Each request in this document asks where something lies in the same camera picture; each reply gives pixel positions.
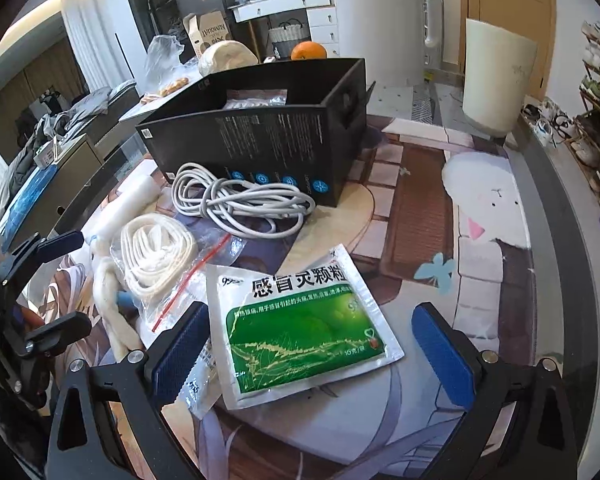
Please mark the wooden door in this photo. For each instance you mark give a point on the wooden door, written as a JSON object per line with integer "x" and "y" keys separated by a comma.
{"x": 534, "y": 19}

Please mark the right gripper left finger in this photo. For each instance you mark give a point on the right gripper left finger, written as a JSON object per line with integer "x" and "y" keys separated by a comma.
{"x": 84, "y": 442}

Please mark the white plush toy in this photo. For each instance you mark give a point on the white plush toy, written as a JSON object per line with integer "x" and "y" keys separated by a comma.
{"x": 122, "y": 337}

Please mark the woven basket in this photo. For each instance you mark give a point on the woven basket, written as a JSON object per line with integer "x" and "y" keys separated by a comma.
{"x": 285, "y": 37}

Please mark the anime print desk mat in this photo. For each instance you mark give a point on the anime print desk mat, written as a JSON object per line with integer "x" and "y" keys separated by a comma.
{"x": 412, "y": 242}

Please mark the printed fruit carton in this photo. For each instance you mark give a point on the printed fruit carton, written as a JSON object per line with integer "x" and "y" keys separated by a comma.
{"x": 205, "y": 29}

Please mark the cream cylindrical cup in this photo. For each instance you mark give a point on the cream cylindrical cup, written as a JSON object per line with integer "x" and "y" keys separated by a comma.
{"x": 498, "y": 68}

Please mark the green medicine sachet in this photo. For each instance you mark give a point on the green medicine sachet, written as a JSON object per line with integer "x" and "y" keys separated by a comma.
{"x": 273, "y": 336}

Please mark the orange fruit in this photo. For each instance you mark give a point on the orange fruit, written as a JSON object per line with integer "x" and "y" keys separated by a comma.
{"x": 308, "y": 50}

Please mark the white drawer desk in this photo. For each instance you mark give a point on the white drawer desk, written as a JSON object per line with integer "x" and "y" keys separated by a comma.
{"x": 315, "y": 19}

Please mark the white foam wrap roll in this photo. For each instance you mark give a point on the white foam wrap roll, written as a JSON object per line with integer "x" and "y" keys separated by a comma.
{"x": 138, "y": 192}

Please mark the cream yarn ball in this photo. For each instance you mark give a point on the cream yarn ball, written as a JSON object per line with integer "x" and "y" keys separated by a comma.
{"x": 225, "y": 55}

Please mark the black cardboard box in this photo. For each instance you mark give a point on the black cardboard box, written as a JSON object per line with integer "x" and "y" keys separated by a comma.
{"x": 296, "y": 122}

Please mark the shoe rack with shoes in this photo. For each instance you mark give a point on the shoe rack with shoes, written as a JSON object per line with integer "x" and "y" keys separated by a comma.
{"x": 586, "y": 146}

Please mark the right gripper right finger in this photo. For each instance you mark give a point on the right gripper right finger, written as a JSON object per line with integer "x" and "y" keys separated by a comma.
{"x": 516, "y": 422}

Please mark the white electric kettle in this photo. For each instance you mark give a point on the white electric kettle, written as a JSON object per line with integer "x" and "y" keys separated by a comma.
{"x": 391, "y": 36}

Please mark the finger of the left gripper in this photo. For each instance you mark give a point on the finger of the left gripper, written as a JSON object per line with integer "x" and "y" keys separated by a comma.
{"x": 19, "y": 266}
{"x": 31, "y": 338}

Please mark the clear plastic snack bag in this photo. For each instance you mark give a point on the clear plastic snack bag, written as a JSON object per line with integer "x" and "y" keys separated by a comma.
{"x": 164, "y": 71}

